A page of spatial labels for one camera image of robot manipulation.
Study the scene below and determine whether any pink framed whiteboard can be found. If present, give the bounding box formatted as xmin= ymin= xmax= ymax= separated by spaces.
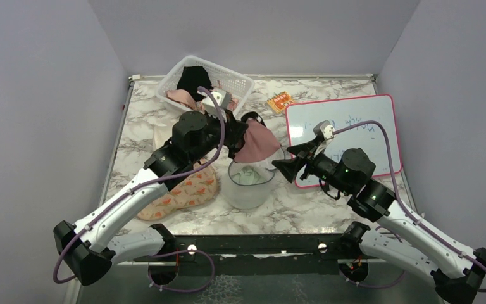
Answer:
xmin=285 ymin=94 xmax=402 ymax=177

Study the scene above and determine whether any floral orange laundry bag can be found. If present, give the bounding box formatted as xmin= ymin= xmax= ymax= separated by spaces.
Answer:
xmin=137 ymin=166 xmax=219 ymax=222

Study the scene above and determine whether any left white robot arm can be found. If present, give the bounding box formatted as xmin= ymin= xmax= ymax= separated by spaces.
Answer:
xmin=53 ymin=110 xmax=248 ymax=286

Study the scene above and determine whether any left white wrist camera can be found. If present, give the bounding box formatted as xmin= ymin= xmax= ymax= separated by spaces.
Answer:
xmin=201 ymin=89 xmax=232 ymax=120

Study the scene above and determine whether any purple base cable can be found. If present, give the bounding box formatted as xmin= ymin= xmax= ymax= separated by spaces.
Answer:
xmin=147 ymin=251 xmax=216 ymax=295
xmin=338 ymin=226 xmax=408 ymax=291

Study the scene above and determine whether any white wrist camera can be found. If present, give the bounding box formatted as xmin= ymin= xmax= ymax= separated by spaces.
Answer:
xmin=201 ymin=89 xmax=232 ymax=120
xmin=313 ymin=120 xmax=335 ymax=155

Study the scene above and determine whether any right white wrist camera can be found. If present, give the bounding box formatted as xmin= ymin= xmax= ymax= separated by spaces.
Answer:
xmin=313 ymin=120 xmax=335 ymax=155

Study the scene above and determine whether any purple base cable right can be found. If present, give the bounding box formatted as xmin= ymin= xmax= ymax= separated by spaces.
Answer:
xmin=338 ymin=226 xmax=408 ymax=291

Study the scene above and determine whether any cream cylindrical laundry bag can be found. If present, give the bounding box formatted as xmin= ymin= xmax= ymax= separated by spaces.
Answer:
xmin=153 ymin=125 xmax=173 ymax=151

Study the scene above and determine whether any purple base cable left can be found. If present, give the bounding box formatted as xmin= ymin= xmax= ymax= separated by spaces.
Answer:
xmin=147 ymin=251 xmax=216 ymax=295

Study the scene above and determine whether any dusty pink black-trimmed bra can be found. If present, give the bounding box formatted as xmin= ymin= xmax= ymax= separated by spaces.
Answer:
xmin=233 ymin=111 xmax=281 ymax=163

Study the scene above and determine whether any orange card pack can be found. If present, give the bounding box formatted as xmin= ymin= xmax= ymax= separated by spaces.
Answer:
xmin=267 ymin=91 xmax=295 ymax=113

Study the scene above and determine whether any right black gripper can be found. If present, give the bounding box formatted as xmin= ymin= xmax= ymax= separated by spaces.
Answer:
xmin=273 ymin=137 xmax=352 ymax=194

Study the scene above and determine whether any beige bra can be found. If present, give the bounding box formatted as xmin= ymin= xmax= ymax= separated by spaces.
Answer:
xmin=166 ymin=89 xmax=204 ymax=112

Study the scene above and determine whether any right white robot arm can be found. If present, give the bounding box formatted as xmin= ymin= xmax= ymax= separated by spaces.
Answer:
xmin=272 ymin=140 xmax=486 ymax=303

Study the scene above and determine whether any white plastic basket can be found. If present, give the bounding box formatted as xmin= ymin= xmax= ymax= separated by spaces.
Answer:
xmin=155 ymin=55 xmax=255 ymax=116

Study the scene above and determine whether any pink satin bra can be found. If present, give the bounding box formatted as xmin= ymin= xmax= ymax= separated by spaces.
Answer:
xmin=226 ymin=97 xmax=239 ymax=111

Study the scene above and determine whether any pale green garment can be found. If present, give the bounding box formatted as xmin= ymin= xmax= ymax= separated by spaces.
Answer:
xmin=229 ymin=165 xmax=273 ymax=186

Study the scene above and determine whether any black garment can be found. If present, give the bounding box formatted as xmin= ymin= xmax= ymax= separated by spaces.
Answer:
xmin=177 ymin=66 xmax=213 ymax=102

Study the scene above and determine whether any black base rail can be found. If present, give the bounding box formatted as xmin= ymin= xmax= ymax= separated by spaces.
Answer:
xmin=135 ymin=233 xmax=366 ymax=276

